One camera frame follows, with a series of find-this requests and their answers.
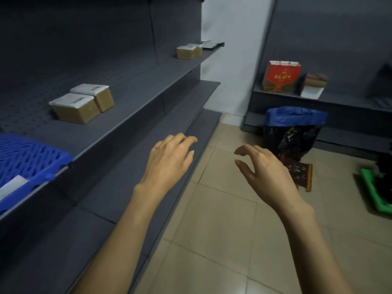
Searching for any person's left hand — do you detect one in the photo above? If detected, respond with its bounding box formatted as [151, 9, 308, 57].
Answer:
[137, 133, 198, 195]

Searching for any person's right hand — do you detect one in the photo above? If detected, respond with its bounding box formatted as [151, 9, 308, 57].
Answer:
[234, 145, 312, 214]

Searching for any person's right forearm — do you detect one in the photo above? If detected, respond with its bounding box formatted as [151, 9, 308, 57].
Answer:
[276, 206, 354, 294]

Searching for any person's left forearm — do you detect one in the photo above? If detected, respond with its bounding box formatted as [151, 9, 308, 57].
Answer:
[70, 184, 168, 294]

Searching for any black bin with blue bag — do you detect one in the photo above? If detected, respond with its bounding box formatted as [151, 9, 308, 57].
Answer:
[263, 106, 328, 163]

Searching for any long grey metal shelf unit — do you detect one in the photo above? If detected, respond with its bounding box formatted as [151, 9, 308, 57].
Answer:
[0, 0, 225, 294]

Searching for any red paper gift bag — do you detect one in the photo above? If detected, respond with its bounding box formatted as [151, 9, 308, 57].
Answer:
[262, 60, 302, 94]

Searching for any brown and white carton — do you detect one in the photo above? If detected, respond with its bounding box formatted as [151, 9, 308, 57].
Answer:
[300, 73, 328, 100]

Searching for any dark grey flat tray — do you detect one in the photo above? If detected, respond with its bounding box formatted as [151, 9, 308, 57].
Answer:
[200, 40, 225, 50]

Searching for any low grey metal shelf unit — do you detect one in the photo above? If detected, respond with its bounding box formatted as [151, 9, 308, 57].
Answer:
[242, 62, 392, 161]

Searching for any green plastic crate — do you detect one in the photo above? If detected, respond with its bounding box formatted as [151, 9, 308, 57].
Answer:
[360, 168, 392, 215]

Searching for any blue plastic crate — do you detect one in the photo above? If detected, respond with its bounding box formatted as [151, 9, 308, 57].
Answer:
[0, 133, 73, 215]

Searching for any white flat packet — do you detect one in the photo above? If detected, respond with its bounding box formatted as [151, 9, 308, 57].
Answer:
[0, 175, 29, 202]

